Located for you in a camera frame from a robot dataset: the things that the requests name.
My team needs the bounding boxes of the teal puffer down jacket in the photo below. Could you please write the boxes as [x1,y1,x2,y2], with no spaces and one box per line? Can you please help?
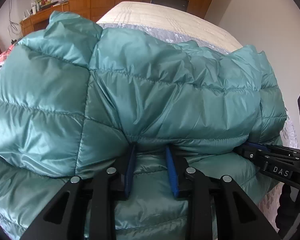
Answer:
[0,12,287,239]

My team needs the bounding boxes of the red patterned cloth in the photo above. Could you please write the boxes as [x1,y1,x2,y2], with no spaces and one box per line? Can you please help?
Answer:
[0,45,14,65]

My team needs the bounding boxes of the wall cables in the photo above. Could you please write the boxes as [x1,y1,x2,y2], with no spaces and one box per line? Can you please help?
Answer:
[7,0,22,36]

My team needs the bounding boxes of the wooden desk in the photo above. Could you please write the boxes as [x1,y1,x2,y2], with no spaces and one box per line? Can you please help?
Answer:
[20,2,69,36]

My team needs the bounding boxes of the beige woven bed mat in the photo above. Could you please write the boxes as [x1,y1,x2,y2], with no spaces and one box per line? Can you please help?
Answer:
[97,1,242,52]

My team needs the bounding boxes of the black screen at bed foot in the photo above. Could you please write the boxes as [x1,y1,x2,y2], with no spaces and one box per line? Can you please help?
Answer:
[150,0,189,12]

